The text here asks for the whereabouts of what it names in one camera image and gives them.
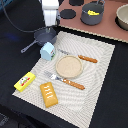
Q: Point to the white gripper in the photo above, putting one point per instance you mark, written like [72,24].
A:
[50,11]

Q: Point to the yellow cheese wedge toy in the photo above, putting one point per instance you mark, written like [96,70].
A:
[92,13]

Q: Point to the dark grey pot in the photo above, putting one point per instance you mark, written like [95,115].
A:
[96,6]

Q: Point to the white milk carton toy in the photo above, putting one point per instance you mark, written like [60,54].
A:
[47,52]

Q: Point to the yellow butter box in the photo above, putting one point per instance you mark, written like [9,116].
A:
[24,81]

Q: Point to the orange bread loaf toy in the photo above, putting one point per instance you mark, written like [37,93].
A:
[48,94]

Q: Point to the pink toy stove top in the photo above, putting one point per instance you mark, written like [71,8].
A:
[106,28]

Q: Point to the round wooden plate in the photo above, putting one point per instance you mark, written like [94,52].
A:
[69,66]

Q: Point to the beige bowl on stove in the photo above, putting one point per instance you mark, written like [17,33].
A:
[122,14]

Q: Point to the beige woven placemat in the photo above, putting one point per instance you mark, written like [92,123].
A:
[75,106]

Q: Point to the grey saucepan with handle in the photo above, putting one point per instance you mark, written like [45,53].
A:
[41,37]

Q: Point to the toy knife wooden handle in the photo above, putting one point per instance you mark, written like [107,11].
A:
[79,56]

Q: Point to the toy fork wooden handle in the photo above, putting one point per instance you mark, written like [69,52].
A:
[66,81]

